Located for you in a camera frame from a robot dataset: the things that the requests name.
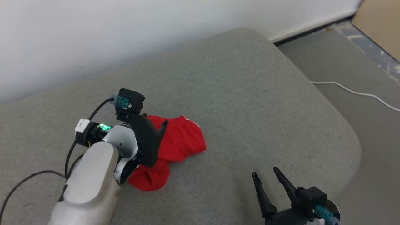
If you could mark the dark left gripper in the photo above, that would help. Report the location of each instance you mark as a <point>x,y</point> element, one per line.
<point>145,140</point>

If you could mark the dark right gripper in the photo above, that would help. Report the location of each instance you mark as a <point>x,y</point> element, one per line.
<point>290,217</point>

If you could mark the red shorts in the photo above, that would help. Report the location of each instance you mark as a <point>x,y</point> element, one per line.
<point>182,140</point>

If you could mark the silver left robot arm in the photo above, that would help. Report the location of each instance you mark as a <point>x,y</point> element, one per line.
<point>90,178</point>

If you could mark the black skirting strip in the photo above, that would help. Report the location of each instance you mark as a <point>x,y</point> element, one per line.
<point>312,29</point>

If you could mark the tan board panel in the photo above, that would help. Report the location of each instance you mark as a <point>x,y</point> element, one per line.
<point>381,22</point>

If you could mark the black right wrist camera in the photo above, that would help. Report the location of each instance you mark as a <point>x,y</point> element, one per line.
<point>312,195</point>

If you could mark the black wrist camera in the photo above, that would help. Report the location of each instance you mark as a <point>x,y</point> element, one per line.
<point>312,195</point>
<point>132,97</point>

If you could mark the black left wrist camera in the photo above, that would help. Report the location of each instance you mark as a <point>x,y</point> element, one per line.
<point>132,97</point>

